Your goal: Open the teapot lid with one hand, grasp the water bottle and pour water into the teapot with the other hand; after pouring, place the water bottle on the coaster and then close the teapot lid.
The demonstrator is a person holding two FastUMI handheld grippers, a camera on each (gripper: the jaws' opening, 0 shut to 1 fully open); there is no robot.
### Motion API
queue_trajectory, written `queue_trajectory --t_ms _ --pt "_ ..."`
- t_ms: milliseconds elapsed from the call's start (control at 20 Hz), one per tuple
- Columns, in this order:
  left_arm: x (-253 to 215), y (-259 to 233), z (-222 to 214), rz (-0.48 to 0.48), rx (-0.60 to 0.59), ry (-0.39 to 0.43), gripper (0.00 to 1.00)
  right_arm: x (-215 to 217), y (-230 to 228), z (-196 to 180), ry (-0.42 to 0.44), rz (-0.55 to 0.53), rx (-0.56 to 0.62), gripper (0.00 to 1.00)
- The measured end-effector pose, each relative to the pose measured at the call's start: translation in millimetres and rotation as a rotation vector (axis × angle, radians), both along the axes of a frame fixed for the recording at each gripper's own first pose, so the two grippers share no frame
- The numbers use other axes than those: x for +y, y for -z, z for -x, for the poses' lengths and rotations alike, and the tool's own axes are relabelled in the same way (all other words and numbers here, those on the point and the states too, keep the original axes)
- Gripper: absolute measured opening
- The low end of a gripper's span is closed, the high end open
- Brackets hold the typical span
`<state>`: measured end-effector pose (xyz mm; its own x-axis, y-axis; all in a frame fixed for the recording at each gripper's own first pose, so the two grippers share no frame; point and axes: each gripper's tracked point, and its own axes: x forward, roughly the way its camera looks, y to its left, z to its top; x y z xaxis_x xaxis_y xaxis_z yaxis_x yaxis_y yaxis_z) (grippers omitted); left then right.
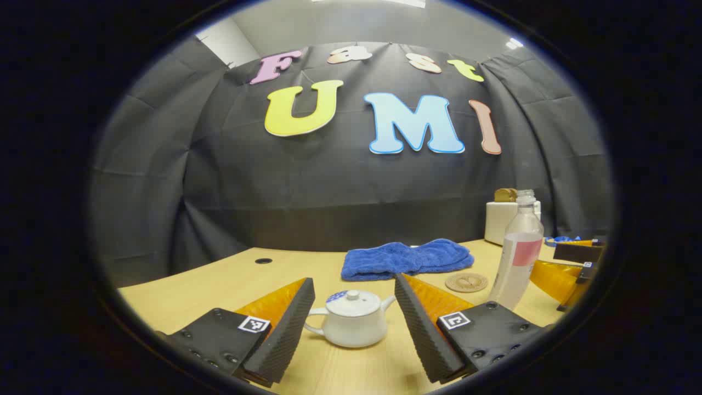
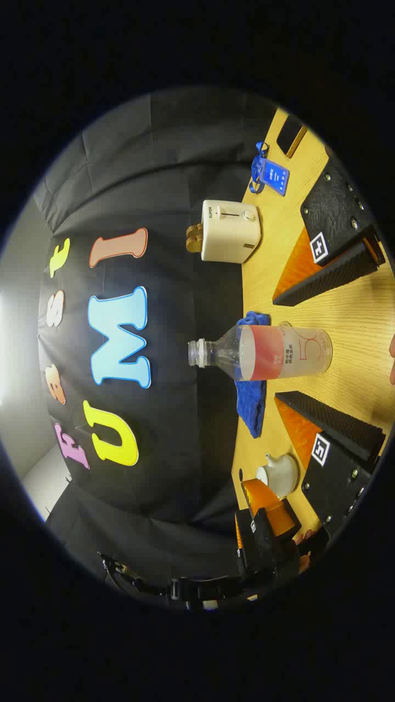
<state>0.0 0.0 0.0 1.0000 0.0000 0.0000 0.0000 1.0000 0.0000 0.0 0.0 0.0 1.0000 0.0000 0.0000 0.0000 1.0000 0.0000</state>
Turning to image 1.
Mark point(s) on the white teacup lid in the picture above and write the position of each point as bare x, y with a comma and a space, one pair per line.
354, 304

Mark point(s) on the blue towel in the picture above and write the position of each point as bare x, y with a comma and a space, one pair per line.
406, 259

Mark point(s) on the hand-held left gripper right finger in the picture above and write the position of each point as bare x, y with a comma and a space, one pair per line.
425, 334

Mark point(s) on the white ceramic teacup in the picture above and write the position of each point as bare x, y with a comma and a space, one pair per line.
351, 329

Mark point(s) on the clear water bottle pink label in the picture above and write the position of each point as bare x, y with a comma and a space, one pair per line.
518, 258

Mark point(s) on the white toaster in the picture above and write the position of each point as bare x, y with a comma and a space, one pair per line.
499, 222

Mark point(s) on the brown bread slice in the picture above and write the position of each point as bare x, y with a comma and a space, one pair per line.
504, 195

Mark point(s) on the round wooden coaster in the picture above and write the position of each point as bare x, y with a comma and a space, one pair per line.
466, 282

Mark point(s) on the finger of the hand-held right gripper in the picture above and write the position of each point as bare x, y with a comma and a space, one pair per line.
556, 280
576, 252

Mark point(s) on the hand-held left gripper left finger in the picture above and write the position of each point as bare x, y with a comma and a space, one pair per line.
282, 334

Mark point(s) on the black backdrop cloth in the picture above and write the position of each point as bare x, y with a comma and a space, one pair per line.
340, 186

